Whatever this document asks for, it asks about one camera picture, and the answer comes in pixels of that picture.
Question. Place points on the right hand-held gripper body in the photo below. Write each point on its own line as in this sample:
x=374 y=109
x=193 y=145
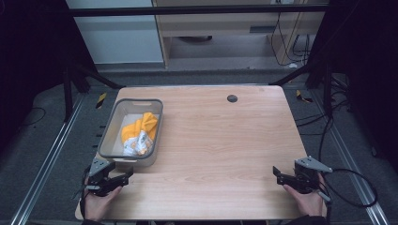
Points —
x=308 y=176

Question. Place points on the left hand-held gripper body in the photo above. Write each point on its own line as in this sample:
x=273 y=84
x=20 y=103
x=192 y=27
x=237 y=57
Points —
x=99 y=175

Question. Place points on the person's right hand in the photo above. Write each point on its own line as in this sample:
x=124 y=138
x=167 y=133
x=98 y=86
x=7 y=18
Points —
x=308 y=201

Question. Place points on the person's left hand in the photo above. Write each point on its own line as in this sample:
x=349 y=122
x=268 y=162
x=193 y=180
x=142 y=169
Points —
x=99 y=204

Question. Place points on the grey plastic basket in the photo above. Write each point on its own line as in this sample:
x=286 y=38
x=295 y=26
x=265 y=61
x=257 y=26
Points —
x=131 y=131

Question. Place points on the orange and white cloth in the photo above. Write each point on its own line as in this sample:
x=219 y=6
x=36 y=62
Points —
x=139 y=132

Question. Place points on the yellow and black tape marker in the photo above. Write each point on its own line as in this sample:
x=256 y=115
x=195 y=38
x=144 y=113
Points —
x=101 y=100
x=302 y=97

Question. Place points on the black metal stand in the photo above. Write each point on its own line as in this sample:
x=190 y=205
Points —
x=68 y=93
x=327 y=90

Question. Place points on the black curtain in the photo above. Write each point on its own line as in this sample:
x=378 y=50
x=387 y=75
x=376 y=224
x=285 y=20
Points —
x=31 y=62
x=369 y=62

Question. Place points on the white cabinet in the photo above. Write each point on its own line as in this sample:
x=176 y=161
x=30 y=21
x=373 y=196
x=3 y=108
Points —
x=115 y=37

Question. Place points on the light wooden desk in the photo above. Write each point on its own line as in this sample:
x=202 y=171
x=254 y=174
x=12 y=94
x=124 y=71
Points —
x=219 y=28

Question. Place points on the aluminium floor rail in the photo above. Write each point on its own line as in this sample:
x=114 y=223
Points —
x=47 y=162
x=350 y=162

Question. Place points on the black horizontal frame bar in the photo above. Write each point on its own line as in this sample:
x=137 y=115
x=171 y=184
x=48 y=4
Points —
x=194 y=10

